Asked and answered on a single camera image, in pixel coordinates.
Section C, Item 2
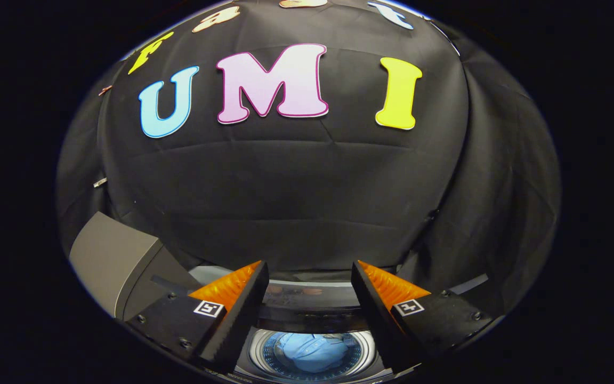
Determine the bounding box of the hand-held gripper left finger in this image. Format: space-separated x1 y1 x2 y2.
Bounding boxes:
126 260 270 374

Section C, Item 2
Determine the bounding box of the grey box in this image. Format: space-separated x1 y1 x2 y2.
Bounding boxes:
69 212 202 321

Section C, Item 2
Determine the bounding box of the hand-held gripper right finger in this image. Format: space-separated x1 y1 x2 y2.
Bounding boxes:
351 260 494 374

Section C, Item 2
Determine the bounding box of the light blue polo shirt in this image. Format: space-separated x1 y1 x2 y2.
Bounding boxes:
277 333 351 373

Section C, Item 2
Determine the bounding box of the black washing machine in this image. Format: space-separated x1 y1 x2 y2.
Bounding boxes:
150 264 491 383

